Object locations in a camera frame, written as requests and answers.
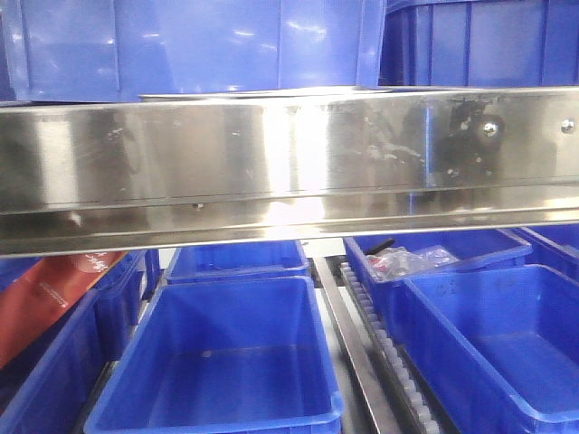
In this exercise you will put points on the blue bin rear centre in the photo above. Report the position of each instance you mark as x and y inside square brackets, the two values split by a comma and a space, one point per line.
[242, 260]

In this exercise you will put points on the blue bin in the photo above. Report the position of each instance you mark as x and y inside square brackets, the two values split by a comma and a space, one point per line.
[499, 348]
[118, 303]
[476, 250]
[50, 397]
[555, 246]
[225, 357]
[242, 260]

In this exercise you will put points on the clear plastic bag of parts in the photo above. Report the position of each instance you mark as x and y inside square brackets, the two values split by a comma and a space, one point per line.
[393, 263]

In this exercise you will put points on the blue bin front centre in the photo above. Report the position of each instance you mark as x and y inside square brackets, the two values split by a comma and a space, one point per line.
[225, 357]

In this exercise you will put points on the blue bin rear left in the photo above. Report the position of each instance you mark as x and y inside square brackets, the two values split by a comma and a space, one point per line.
[118, 303]

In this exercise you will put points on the blue bin rear right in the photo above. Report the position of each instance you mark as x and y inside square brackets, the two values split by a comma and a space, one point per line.
[476, 250]

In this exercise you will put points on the ribbed blue crate upper right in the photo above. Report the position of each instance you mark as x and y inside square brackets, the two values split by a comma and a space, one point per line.
[480, 43]

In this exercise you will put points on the white roller track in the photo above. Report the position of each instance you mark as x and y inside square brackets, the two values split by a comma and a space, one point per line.
[391, 367]

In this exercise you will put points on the blue bin front right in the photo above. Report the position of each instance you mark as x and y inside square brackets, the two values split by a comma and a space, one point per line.
[499, 348]

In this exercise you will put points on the blue bin far right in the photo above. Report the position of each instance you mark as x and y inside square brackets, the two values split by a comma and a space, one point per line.
[555, 246]

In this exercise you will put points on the red cardboard box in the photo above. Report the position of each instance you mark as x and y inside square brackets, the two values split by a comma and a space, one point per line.
[44, 293]

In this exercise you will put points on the large blue crate upper left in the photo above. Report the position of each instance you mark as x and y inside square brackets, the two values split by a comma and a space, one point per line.
[120, 50]

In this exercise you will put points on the blue bin front left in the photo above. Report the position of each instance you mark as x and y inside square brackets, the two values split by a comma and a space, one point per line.
[50, 397]

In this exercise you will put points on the black handle in bin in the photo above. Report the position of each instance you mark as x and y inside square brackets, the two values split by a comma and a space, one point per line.
[380, 246]

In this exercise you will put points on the stainless steel shelf rail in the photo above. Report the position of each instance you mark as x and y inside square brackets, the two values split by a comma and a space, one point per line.
[183, 170]

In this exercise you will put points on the steel divider rail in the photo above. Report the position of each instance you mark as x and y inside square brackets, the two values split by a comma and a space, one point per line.
[367, 409]

